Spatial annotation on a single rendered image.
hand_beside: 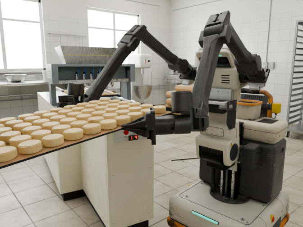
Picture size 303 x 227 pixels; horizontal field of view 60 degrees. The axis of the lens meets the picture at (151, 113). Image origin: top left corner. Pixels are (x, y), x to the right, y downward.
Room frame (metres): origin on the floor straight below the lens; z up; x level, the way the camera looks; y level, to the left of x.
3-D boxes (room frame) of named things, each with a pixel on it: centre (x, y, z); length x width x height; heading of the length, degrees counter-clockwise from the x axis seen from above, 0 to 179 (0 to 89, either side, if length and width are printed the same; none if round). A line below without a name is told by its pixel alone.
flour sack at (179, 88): (5.86, -0.91, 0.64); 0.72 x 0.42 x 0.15; 46
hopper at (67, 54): (2.39, 0.54, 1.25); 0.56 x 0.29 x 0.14; 119
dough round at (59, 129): (0.72, 0.25, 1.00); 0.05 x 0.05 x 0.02
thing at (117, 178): (1.94, 0.30, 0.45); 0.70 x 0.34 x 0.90; 29
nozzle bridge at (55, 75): (2.39, 0.54, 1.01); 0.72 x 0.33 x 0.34; 119
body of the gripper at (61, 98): (1.13, 0.36, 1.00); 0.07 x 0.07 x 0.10; 2
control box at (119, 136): (1.62, 0.12, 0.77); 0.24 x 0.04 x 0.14; 119
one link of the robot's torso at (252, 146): (1.55, -0.48, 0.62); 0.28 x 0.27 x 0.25; 47
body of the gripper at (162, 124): (0.76, -0.03, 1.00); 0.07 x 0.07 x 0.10; 2
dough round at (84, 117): (0.84, 0.22, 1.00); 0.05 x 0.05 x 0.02
